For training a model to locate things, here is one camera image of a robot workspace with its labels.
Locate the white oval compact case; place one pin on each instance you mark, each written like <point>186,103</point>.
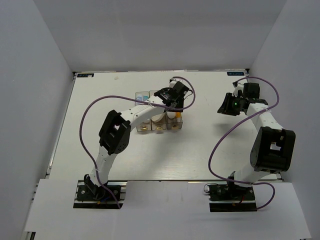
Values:
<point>171,114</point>

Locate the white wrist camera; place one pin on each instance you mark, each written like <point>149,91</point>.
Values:
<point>172,82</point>
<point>238,89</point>

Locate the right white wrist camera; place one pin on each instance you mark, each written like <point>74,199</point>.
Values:
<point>238,89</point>

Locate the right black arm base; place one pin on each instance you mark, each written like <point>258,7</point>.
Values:
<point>230,198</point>

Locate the clear organizer bin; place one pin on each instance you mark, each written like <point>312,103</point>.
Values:
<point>145,125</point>
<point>161,125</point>
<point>174,124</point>

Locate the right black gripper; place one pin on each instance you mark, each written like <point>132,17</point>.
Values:
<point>225,108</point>

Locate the left clear organizer bin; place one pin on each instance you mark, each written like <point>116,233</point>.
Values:
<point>145,125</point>

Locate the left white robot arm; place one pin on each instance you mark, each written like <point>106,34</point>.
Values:
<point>114,135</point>

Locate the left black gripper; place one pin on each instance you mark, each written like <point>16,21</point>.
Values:
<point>180,103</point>

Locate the round cream powder puff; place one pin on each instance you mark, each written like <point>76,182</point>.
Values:
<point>157,118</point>

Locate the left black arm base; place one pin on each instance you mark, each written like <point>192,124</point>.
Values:
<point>84,199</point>

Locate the right clear organizer bin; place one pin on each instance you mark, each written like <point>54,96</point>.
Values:
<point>174,124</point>

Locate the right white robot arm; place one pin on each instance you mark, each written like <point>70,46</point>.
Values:
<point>273,147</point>

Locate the middle clear organizer bin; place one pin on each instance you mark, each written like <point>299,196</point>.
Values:
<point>161,125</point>

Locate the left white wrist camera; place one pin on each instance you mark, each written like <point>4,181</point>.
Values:
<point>172,82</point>

